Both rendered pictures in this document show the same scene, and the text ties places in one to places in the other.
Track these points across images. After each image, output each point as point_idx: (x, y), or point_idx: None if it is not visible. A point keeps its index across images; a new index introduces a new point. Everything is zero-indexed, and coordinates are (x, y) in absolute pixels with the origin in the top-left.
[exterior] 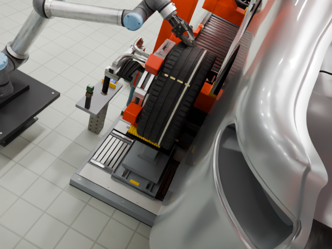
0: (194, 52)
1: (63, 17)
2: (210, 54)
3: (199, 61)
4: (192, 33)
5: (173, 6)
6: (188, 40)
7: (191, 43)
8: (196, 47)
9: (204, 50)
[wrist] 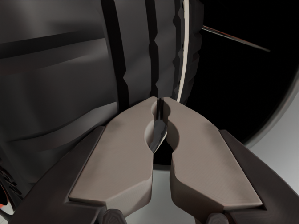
0: (155, 135)
1: None
2: (195, 46)
3: (161, 142)
4: None
5: None
6: (150, 138)
7: (156, 113)
8: (159, 66)
9: (183, 41)
